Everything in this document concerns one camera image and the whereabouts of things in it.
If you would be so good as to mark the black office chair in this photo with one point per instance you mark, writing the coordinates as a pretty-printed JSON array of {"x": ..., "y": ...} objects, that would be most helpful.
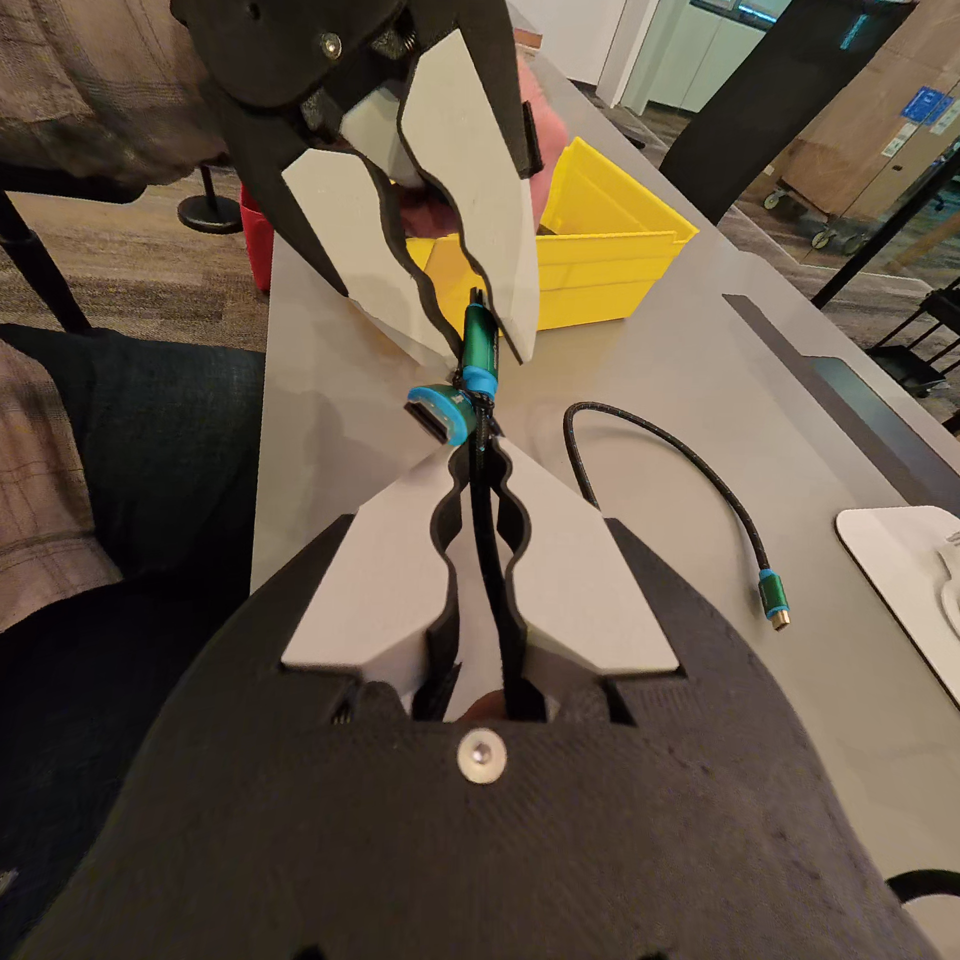
[{"x": 765, "y": 97}]

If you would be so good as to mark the yellow plastic bin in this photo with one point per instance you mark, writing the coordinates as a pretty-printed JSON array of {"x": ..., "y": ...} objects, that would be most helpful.
[{"x": 600, "y": 247}]

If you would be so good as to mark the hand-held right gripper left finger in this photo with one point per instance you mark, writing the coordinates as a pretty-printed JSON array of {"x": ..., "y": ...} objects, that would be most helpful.
[{"x": 367, "y": 592}]

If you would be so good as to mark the person's legs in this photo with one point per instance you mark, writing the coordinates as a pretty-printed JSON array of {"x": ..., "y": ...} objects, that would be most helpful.
[{"x": 150, "y": 450}]

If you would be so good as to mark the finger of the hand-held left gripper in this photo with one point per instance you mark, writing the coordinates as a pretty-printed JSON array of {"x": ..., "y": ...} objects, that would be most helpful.
[
  {"x": 337, "y": 217},
  {"x": 480, "y": 172}
]

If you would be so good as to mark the black utility cart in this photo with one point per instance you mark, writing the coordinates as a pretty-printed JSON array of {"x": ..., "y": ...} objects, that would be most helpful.
[{"x": 919, "y": 352}]

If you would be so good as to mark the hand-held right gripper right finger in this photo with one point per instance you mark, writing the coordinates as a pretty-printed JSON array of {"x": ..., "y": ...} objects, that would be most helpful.
[{"x": 592, "y": 592}]

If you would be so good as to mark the wheeled cardboard box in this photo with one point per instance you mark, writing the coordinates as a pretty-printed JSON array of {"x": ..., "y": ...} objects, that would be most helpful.
[{"x": 862, "y": 135}]

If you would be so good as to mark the black round-base stand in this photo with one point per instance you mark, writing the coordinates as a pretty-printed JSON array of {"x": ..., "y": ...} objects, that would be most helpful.
[{"x": 206, "y": 214}]

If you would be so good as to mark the red plastic container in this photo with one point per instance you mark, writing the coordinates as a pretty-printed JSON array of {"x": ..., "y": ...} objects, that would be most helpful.
[{"x": 256, "y": 240}]

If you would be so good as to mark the white folding stand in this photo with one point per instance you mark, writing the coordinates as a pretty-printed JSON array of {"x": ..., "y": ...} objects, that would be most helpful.
[{"x": 900, "y": 570}]

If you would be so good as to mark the person's left hand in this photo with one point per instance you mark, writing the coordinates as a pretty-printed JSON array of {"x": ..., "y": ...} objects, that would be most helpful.
[{"x": 551, "y": 135}]

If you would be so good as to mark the black metal stand leg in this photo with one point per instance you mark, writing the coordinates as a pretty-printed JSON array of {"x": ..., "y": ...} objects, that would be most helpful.
[{"x": 37, "y": 262}]

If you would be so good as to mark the person's left forearm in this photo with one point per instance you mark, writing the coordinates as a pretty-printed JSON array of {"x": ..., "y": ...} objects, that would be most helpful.
[{"x": 90, "y": 90}]

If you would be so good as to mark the black pole stand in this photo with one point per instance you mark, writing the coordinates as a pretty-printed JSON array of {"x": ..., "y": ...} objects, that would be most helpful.
[{"x": 840, "y": 281}]

